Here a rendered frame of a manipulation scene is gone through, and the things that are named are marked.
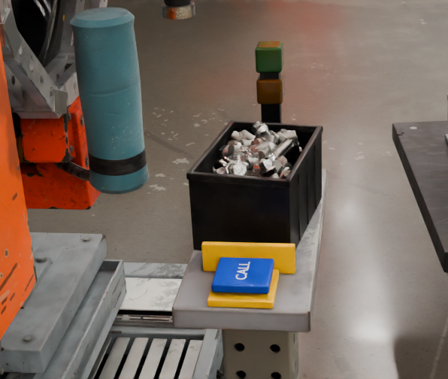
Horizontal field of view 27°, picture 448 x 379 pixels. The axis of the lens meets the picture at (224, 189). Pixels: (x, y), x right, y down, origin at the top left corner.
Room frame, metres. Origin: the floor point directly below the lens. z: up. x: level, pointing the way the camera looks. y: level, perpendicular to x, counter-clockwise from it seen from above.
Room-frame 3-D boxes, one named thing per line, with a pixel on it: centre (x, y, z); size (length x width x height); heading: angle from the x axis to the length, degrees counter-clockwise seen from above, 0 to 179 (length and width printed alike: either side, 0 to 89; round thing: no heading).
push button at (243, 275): (1.02, -0.02, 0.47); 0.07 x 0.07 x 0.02; 80
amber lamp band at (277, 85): (1.38, -0.08, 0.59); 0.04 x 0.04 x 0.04; 80
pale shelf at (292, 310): (1.18, -0.05, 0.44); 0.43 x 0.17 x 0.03; 170
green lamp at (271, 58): (1.38, -0.08, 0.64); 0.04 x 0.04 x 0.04; 80
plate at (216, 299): (1.02, -0.02, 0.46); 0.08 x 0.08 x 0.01; 80
